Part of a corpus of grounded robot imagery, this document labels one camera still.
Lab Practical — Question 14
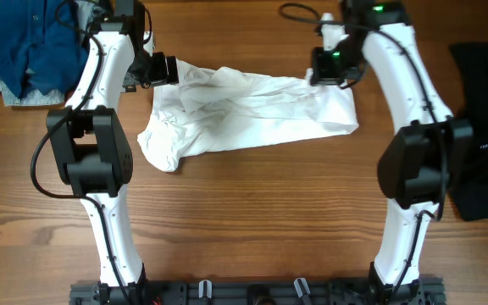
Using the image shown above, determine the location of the black t-shirt right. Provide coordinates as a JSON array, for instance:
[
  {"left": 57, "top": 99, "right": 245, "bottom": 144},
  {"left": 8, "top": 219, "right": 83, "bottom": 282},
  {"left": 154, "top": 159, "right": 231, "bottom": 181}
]
[{"left": 449, "top": 42, "right": 488, "bottom": 221}]

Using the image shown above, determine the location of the grey garment in pile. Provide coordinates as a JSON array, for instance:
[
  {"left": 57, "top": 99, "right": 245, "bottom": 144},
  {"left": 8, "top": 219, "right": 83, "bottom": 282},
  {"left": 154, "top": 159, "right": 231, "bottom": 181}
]
[{"left": 75, "top": 0, "right": 107, "bottom": 31}]

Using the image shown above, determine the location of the blue shirt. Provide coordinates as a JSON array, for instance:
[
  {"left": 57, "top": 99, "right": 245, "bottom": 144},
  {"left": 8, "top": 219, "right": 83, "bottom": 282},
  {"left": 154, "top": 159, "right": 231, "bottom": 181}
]
[{"left": 0, "top": 0, "right": 88, "bottom": 97}]

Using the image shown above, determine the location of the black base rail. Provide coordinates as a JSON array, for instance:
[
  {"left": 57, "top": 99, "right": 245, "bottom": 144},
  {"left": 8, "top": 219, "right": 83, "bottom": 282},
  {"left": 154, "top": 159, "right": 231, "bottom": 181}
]
[{"left": 69, "top": 278, "right": 447, "bottom": 305}]

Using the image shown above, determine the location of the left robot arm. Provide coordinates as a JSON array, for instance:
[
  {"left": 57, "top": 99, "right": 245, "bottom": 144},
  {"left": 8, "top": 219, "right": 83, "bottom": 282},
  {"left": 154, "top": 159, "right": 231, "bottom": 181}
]
[{"left": 38, "top": 1, "right": 179, "bottom": 304}]

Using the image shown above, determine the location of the light patterned garment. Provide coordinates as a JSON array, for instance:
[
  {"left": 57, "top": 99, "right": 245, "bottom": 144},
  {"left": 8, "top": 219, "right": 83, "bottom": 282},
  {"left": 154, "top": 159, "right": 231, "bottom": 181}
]
[{"left": 0, "top": 80, "right": 64, "bottom": 107}]

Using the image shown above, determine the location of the white t-shirt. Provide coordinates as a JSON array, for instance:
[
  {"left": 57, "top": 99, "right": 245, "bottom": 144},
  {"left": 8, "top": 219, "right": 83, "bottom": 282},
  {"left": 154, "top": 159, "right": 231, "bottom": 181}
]
[{"left": 137, "top": 60, "right": 359, "bottom": 172}]

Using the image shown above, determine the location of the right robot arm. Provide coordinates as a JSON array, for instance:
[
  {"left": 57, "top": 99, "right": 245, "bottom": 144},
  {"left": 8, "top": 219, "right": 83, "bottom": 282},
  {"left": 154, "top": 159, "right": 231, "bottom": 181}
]
[{"left": 310, "top": 1, "right": 473, "bottom": 304}]

